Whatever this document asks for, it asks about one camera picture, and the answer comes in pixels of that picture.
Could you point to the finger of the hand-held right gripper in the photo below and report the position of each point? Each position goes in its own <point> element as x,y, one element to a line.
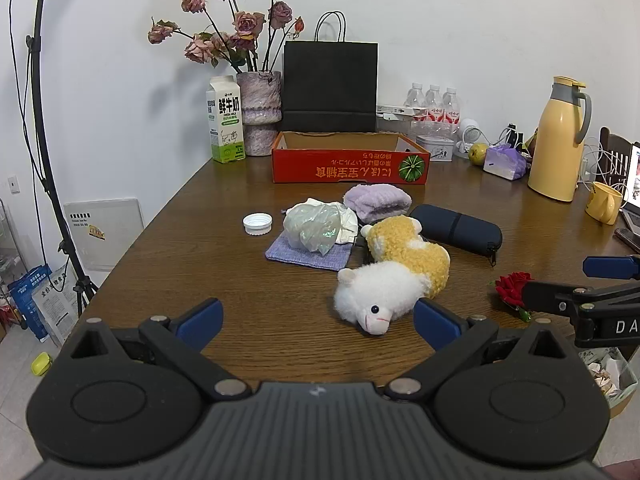
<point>555,295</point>
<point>610,266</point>

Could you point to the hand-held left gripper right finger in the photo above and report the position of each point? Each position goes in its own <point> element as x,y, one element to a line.
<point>435,322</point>

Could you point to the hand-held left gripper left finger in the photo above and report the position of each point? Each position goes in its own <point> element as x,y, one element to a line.
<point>202,322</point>

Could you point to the red artificial rose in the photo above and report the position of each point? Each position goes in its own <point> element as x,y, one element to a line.
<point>510,285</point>

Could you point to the yellow plush lamb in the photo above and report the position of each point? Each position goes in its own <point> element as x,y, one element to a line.
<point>430,265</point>

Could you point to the white plush lamb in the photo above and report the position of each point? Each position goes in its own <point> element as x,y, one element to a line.
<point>375,290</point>

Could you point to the dark blue glasses case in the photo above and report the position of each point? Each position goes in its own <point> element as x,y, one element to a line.
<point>455,227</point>

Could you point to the white bottle cap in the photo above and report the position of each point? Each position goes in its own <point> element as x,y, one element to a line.
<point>257,223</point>

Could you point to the purple fabric pouch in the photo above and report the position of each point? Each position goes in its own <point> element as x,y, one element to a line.
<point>300,260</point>

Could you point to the fuzzy purple towel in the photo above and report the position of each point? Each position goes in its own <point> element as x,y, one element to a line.
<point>375,200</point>

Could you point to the translucent plastic bag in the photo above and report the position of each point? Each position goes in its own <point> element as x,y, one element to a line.
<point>312,227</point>

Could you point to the red cardboard box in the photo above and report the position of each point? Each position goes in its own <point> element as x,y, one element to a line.
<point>345,166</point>

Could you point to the dark smartphone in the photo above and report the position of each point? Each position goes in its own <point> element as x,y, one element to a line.
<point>629,239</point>

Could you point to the bin with paper scraps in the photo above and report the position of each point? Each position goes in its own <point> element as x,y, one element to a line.
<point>620,380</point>

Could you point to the yellow mug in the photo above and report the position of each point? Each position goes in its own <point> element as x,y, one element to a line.
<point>602,202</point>

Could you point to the laptop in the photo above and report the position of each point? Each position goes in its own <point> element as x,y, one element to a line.
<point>634,180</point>

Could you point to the wooden chair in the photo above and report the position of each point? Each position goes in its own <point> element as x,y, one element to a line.
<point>612,142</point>

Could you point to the yellow thermos jug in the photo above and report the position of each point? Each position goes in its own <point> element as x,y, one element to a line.
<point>555,150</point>

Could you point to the white plastic board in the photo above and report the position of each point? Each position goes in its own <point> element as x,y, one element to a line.
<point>110,230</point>

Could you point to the purple tissue pack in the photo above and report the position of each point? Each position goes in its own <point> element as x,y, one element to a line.
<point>505,165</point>

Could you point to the colourful snack packet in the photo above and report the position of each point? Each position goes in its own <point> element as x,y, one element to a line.
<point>532,142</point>

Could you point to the white printed bag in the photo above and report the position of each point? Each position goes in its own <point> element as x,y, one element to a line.
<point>55,310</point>

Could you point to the green apple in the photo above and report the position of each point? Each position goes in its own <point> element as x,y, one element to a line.
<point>478,155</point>

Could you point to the black charger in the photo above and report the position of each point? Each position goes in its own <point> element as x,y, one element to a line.
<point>515,135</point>

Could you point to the yellow-green plastic object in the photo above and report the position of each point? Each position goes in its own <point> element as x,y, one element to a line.
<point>41,364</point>

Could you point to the pale purple tin box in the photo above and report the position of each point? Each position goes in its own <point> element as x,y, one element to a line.
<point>435,150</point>

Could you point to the blue printed bag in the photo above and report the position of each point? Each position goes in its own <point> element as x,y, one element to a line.
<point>27,300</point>

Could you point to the small white fan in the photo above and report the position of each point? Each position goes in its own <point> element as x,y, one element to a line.
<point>470,132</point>

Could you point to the white green milk carton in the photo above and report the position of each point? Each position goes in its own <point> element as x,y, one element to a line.
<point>225,125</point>

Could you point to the clear lidded food container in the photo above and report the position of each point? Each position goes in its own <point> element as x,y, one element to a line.
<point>397,116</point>

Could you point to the clear water bottle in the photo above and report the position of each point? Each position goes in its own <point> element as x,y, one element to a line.
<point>451,105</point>
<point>415,95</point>
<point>434,102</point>

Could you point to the flat white box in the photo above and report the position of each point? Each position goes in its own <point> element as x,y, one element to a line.
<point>395,108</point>

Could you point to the black paper bag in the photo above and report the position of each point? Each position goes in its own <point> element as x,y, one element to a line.
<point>330,85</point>

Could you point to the dried pink roses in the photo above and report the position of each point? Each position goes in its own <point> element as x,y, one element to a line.
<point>245,22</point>

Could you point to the black light stand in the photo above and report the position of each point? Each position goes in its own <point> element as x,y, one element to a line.
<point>35,45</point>

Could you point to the white wall socket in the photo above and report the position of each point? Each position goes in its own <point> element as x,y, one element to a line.
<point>14,184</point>

